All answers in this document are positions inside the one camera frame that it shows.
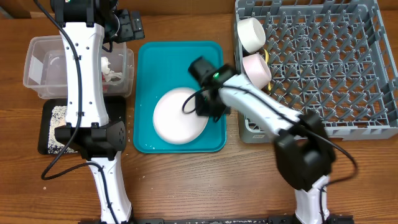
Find white napkin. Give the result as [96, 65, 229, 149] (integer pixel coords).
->
[101, 57, 123, 82]

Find spilled white crumbs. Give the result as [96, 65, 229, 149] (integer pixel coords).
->
[47, 106, 67, 154]

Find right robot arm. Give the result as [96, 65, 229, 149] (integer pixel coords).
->
[188, 57, 336, 223]

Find teal serving tray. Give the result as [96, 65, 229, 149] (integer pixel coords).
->
[133, 41, 227, 154]

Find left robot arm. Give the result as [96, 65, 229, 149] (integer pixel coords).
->
[49, 0, 144, 223]

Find clear plastic bin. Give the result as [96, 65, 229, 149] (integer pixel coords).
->
[23, 35, 134, 99]

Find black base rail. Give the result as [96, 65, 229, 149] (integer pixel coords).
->
[134, 215, 355, 224]

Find grey dishwasher rack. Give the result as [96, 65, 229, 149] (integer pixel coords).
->
[234, 0, 397, 141]

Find red ketchup packet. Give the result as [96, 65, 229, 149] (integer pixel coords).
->
[102, 73, 109, 93]

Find yellow plastic spoon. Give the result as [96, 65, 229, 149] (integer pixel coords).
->
[264, 49, 272, 92]

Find white round plate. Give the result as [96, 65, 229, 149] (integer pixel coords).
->
[152, 87, 208, 145]

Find black plastic tray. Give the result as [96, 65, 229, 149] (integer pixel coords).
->
[37, 96, 126, 155]

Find pink bowl with nuts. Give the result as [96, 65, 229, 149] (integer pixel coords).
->
[243, 54, 272, 89]

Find white bowl with crumbs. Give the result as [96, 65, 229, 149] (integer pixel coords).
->
[237, 17, 266, 54]

